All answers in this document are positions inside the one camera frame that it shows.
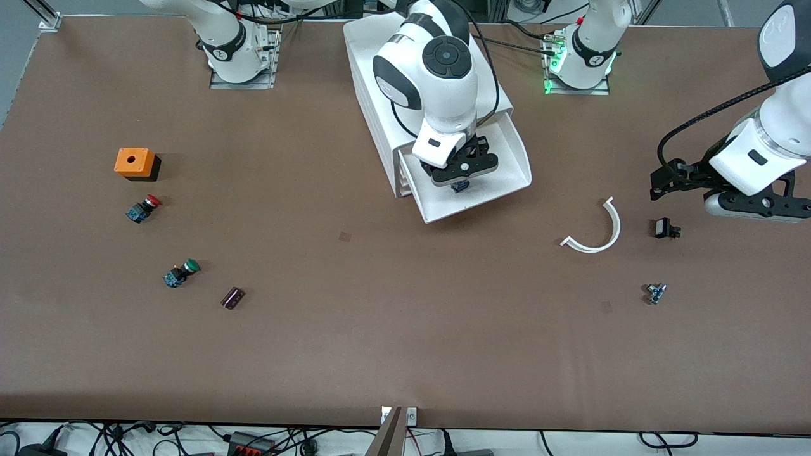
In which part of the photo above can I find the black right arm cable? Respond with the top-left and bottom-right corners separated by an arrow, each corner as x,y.
390,0 -> 501,139

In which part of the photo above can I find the black sleeved base cable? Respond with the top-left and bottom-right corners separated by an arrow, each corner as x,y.
483,35 -> 561,59

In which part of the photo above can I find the white curved plastic strip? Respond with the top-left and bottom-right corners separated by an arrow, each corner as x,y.
560,196 -> 622,254

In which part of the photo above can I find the black power strip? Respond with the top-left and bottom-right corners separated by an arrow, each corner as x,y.
228,432 -> 277,456

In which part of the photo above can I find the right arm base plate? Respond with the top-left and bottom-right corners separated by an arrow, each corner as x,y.
209,22 -> 283,90

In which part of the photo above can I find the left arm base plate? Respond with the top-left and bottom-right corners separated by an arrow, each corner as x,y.
543,28 -> 612,96

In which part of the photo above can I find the brown wooden post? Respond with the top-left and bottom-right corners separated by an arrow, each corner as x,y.
364,407 -> 407,456

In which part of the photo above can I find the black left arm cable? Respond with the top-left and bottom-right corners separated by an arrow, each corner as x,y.
656,66 -> 811,173

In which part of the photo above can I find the red push button switch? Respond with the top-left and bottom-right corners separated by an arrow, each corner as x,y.
125,195 -> 163,224

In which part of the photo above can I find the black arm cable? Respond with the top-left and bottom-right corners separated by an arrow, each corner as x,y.
390,0 -> 501,139
656,66 -> 811,173

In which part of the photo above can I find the black looped floor cable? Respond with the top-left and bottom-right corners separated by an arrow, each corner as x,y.
639,431 -> 699,450

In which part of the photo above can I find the green push button switch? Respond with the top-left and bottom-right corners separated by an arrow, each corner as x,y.
163,258 -> 201,289

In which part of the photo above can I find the thin black base cable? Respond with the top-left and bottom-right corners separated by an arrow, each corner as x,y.
504,19 -> 553,41

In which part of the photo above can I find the orange button enclosure box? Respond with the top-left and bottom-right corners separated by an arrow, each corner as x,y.
114,148 -> 162,182

